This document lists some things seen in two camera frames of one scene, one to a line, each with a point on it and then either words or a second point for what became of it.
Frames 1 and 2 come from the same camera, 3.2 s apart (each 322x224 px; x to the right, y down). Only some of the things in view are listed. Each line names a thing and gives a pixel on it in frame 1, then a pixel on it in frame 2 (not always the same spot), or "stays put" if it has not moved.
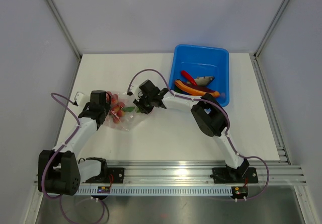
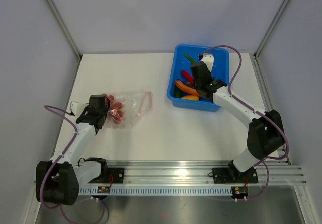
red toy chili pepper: [190, 78] stays put
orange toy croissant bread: [195, 91] stays put
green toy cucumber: [176, 89] stays put
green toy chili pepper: [129, 109] -> [192, 61]
